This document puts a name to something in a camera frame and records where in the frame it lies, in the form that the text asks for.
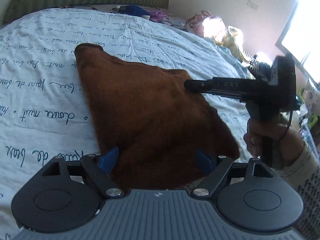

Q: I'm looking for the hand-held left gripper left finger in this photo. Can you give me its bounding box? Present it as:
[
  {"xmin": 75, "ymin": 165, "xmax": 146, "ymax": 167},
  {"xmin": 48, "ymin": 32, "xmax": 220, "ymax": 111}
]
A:
[{"xmin": 40, "ymin": 147, "xmax": 123, "ymax": 198}]

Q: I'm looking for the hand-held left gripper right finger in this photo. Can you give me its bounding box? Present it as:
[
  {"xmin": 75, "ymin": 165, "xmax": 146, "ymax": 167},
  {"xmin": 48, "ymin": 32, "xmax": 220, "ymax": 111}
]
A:
[{"xmin": 192, "ymin": 149, "xmax": 274, "ymax": 198}]

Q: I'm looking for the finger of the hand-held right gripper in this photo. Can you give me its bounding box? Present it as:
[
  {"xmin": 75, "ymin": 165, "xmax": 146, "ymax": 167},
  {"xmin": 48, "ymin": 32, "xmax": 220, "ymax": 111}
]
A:
[{"xmin": 184, "ymin": 77, "xmax": 256, "ymax": 103}]

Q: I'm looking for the brown knitted sweater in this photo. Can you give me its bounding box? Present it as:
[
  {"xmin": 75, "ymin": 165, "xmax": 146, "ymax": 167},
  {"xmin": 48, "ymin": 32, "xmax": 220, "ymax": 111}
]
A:
[{"xmin": 74, "ymin": 43, "xmax": 240, "ymax": 191}]

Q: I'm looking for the person's right forearm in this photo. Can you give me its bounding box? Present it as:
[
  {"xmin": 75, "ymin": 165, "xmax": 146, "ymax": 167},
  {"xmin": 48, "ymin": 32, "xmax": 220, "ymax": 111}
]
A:
[{"xmin": 275, "ymin": 140, "xmax": 320, "ymax": 240}]

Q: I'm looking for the person's right hand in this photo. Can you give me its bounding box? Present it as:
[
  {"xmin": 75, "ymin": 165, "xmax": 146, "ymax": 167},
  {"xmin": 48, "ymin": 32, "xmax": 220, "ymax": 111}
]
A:
[{"xmin": 243, "ymin": 117, "xmax": 305, "ymax": 167}]

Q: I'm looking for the green plastic object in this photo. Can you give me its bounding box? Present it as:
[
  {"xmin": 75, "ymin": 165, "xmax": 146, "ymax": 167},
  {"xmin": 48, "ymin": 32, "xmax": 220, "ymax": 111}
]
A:
[{"xmin": 299, "ymin": 87, "xmax": 319, "ymax": 128}]

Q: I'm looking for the pale yellow cloth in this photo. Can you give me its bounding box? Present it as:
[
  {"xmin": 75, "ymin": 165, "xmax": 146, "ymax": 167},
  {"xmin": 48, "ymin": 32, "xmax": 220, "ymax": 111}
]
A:
[{"xmin": 212, "ymin": 25, "xmax": 250, "ymax": 63}]

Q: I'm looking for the window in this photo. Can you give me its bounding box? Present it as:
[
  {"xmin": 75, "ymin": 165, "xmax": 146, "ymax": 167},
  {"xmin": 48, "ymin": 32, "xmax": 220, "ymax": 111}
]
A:
[{"xmin": 275, "ymin": 2, "xmax": 320, "ymax": 85}]

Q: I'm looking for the pink crumpled cloth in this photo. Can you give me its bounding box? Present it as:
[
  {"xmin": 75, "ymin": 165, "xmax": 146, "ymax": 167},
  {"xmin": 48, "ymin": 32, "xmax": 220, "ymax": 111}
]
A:
[{"xmin": 186, "ymin": 10, "xmax": 213, "ymax": 33}]

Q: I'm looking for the purple cloth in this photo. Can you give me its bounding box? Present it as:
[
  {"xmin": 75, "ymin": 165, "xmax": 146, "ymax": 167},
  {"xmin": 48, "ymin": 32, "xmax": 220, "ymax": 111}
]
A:
[{"xmin": 147, "ymin": 10, "xmax": 170, "ymax": 23}]

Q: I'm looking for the white script-printed blanket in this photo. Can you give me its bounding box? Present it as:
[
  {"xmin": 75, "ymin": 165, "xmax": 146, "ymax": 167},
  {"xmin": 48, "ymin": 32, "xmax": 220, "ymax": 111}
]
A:
[{"xmin": 0, "ymin": 4, "xmax": 253, "ymax": 240}]

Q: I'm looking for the dark blue cloth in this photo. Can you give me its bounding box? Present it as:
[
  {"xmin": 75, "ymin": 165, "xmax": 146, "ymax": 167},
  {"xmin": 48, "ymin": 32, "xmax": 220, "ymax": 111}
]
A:
[{"xmin": 120, "ymin": 4, "xmax": 150, "ymax": 18}]

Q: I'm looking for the black cable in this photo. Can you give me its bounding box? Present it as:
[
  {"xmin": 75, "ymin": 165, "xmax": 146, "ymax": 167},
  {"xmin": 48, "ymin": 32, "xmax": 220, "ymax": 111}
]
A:
[{"xmin": 274, "ymin": 109, "xmax": 295, "ymax": 153}]

